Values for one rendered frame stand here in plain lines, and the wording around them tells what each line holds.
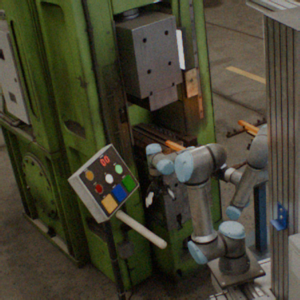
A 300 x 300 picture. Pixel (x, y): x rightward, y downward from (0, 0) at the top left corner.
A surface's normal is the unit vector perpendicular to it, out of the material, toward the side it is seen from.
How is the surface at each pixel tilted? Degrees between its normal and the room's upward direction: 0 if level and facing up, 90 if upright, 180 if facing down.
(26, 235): 0
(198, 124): 90
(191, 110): 90
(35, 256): 0
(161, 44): 90
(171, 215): 90
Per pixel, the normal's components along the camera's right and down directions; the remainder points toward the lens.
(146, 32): 0.60, 0.32
